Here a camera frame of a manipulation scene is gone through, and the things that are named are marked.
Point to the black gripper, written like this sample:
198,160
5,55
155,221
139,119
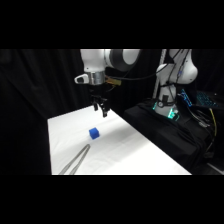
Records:
99,89

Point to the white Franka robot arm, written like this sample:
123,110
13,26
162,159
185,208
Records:
95,60

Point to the blue cube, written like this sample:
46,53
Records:
94,133

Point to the white tablecloth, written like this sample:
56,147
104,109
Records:
110,150

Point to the metal tongs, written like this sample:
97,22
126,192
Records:
80,159

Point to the base box with green light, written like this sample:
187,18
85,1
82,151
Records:
168,111

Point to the white slender pole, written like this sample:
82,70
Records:
160,73

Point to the black curtain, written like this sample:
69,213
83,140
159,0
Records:
33,86

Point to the black cloth-covered stand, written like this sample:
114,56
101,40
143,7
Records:
173,141

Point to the blue backlit keyboard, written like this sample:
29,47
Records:
209,98

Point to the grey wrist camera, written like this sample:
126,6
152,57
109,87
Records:
81,79

